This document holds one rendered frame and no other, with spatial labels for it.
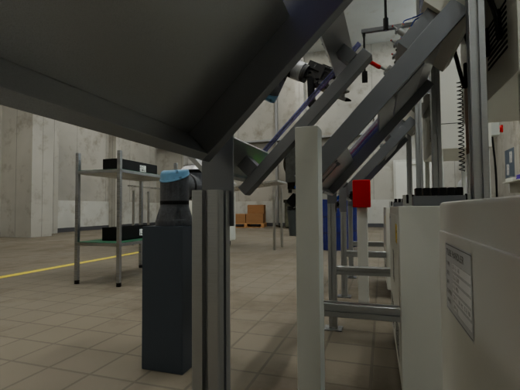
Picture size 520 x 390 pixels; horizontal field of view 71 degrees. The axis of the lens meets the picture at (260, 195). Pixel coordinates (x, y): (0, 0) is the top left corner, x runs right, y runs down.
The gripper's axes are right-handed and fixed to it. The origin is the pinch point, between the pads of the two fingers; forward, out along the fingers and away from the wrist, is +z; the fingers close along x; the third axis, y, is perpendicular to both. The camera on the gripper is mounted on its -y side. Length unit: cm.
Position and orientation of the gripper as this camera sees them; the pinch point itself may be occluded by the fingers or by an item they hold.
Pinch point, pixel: (347, 97)
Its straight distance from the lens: 146.6
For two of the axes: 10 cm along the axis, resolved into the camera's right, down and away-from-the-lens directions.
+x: 3.0, 0.3, 9.5
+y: 4.5, -8.9, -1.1
